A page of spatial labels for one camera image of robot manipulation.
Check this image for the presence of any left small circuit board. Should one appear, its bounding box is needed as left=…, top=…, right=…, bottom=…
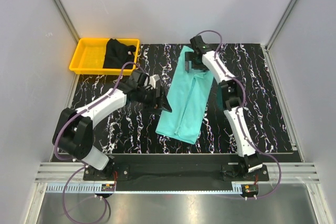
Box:
left=101, top=184, right=116, bottom=192

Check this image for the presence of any yellow plastic bin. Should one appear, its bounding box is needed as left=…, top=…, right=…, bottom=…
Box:
left=68, top=37, right=141, bottom=77

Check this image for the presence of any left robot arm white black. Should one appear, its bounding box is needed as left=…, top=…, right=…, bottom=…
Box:
left=53, top=69, right=172, bottom=180

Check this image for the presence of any aluminium frame rail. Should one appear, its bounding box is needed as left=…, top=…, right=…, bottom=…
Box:
left=36, top=163, right=320, bottom=184

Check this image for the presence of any teal t shirt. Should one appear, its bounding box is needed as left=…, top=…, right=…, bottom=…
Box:
left=155, top=46, right=214, bottom=144

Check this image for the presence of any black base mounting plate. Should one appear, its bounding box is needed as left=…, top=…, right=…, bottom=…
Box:
left=83, top=154, right=270, bottom=193

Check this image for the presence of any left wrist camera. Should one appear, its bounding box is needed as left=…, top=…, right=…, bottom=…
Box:
left=145, top=74, right=161, bottom=89

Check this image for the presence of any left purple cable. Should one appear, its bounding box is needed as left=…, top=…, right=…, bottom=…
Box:
left=54, top=61, right=148, bottom=223

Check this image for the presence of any right small circuit board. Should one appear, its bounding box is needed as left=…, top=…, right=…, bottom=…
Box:
left=241, top=184, right=259, bottom=197

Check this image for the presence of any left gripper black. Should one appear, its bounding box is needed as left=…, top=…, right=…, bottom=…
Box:
left=136, top=86, right=172, bottom=115

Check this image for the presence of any black marble pattern mat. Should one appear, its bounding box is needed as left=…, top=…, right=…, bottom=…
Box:
left=56, top=42, right=293, bottom=154

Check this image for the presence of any black t shirt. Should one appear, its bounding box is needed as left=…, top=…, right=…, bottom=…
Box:
left=103, top=39, right=136, bottom=69

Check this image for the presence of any small circuit board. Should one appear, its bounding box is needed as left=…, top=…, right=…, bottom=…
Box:
left=241, top=184, right=259, bottom=197
left=101, top=184, right=116, bottom=192

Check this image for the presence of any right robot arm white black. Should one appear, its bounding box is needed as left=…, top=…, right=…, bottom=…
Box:
left=184, top=33, right=263, bottom=180

